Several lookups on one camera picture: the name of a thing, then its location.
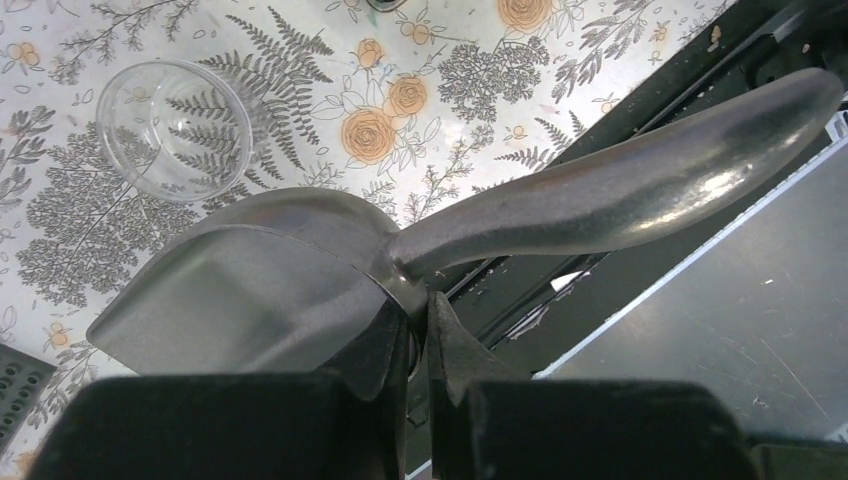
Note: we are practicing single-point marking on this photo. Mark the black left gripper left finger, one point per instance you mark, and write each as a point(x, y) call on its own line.
point(370, 426)

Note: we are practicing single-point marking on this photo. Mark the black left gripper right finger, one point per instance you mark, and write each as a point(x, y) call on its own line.
point(457, 364)

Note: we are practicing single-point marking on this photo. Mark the metal scoop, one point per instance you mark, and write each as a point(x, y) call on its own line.
point(283, 280)

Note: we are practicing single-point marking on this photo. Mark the grey perforated plate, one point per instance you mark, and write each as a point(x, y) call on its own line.
point(23, 380)

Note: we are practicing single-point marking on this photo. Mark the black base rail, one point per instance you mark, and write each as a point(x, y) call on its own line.
point(625, 195)

